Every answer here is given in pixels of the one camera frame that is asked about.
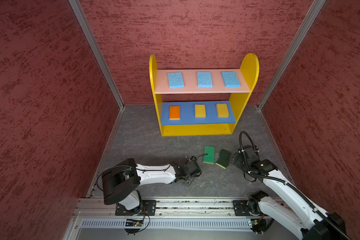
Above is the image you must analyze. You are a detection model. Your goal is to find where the dark green curved sponge upper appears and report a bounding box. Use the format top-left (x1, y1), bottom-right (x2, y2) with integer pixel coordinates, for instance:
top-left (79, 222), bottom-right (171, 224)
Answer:
top-left (216, 149), bottom-right (232, 169)

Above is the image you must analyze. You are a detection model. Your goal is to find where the green yellow scrub sponge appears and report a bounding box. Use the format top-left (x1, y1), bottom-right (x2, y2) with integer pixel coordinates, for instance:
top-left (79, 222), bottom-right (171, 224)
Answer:
top-left (203, 146), bottom-right (215, 165)

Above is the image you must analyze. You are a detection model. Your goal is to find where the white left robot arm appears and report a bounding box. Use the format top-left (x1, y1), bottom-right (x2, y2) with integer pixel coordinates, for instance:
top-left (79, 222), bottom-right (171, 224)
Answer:
top-left (100, 157), bottom-right (202, 211)

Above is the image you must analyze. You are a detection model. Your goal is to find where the aluminium corner frame post left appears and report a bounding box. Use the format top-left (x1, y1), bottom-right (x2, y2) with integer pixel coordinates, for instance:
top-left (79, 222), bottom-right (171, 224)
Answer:
top-left (69, 0), bottom-right (125, 111)

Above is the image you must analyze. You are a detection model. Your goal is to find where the yellow wooden shelf unit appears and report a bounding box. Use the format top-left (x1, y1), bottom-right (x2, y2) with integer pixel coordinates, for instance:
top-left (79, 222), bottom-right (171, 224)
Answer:
top-left (149, 53), bottom-right (260, 137)

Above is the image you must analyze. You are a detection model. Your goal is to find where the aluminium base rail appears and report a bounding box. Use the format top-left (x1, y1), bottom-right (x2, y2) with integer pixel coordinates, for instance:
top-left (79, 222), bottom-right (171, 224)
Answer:
top-left (62, 196), bottom-right (292, 240)

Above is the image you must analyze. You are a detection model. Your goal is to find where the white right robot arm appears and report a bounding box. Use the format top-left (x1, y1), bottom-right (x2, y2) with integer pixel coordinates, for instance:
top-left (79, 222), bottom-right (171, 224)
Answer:
top-left (231, 150), bottom-right (350, 240)

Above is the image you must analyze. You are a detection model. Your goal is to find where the blue sponge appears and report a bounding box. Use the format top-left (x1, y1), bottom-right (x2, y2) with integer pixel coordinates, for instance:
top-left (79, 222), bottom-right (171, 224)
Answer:
top-left (197, 72), bottom-right (213, 88)
top-left (221, 72), bottom-right (241, 88)
top-left (168, 72), bottom-right (185, 89)

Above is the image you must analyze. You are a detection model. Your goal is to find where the aluminium corner frame post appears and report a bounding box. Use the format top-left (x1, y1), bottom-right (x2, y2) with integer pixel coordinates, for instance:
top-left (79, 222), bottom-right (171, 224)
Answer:
top-left (257, 0), bottom-right (326, 112)
top-left (69, 0), bottom-right (125, 111)

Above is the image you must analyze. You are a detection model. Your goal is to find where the aluminium corner frame post right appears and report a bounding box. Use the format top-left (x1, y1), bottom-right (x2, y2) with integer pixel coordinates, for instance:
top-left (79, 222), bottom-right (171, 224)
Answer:
top-left (257, 0), bottom-right (326, 112)

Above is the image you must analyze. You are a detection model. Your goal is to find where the orange sponge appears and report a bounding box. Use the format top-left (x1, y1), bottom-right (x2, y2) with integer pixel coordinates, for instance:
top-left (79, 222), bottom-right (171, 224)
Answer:
top-left (169, 106), bottom-right (181, 121)

